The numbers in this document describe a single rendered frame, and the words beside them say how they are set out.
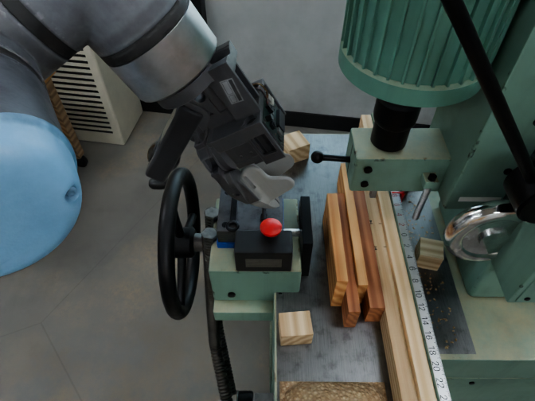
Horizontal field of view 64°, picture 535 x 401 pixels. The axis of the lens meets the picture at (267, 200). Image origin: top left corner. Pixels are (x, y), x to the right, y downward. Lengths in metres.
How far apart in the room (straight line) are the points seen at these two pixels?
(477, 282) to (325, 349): 0.31
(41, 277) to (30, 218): 1.69
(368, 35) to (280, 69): 1.67
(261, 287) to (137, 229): 1.32
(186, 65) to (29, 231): 0.19
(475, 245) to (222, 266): 0.36
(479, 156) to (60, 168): 0.51
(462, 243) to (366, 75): 0.28
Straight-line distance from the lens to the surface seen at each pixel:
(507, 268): 0.67
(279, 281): 0.65
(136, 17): 0.36
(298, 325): 0.62
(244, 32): 2.08
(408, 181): 0.68
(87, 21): 0.37
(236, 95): 0.41
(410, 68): 0.49
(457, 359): 0.80
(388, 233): 0.70
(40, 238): 0.27
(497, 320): 0.86
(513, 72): 0.55
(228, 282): 0.65
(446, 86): 0.51
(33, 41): 0.36
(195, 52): 0.38
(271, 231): 0.58
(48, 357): 1.77
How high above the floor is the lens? 1.50
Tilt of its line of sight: 50 degrees down
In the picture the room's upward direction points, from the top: straight up
